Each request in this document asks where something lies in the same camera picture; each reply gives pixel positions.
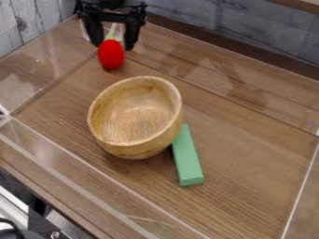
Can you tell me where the black metal stand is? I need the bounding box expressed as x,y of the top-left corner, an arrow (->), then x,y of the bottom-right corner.
0,170 -> 66,239

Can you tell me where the wooden bowl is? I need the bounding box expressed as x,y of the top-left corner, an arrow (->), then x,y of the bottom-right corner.
87,76 -> 183,160

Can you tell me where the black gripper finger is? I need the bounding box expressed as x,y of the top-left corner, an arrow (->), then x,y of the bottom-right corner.
125,19 -> 141,50
83,14 -> 105,47

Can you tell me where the black cable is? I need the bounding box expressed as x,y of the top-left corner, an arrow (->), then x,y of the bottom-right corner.
0,218 -> 27,239

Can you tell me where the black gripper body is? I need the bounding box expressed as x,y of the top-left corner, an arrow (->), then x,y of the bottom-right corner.
77,0 -> 149,25

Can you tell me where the green rectangular block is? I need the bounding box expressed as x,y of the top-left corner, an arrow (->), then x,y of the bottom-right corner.
173,124 -> 205,187

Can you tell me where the red strawberry toy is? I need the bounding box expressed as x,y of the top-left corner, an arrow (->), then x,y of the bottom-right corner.
98,35 -> 125,70

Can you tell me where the clear acrylic corner bracket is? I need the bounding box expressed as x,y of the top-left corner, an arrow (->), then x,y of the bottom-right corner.
81,21 -> 123,44

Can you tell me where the clear acrylic tray wall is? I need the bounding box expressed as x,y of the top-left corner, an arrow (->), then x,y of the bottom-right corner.
0,112 -> 210,239

